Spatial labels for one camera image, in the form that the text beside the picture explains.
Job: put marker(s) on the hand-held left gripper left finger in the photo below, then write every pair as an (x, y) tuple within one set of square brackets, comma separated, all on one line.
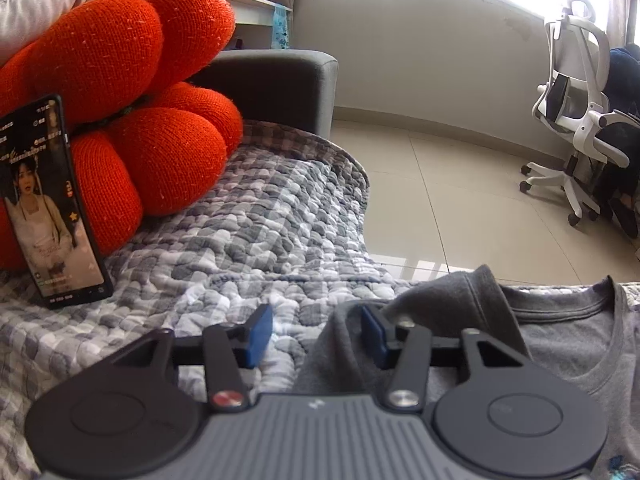
[(260, 332)]

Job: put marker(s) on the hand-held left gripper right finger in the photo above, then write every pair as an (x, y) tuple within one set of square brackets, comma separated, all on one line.
[(372, 332)]

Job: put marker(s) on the grey t-shirt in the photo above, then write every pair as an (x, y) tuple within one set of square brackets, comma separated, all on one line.
[(550, 360)]

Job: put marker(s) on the grey checked quilted blanket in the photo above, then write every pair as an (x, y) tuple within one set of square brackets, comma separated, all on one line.
[(250, 220)]

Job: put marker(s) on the dark grey sofa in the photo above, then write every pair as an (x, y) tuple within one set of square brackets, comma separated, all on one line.
[(280, 85)]

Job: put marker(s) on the blue patterned bag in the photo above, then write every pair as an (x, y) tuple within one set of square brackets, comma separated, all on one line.
[(280, 27)]

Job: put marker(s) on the red pumpkin cushion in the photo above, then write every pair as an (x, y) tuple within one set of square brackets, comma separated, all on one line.
[(125, 50)]

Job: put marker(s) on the white bookshelf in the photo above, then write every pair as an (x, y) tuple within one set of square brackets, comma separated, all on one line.
[(250, 10)]

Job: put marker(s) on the white office chair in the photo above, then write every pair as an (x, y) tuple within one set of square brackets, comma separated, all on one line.
[(570, 55)]

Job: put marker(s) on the white pillow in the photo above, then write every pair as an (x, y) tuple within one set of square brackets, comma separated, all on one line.
[(40, 0)]

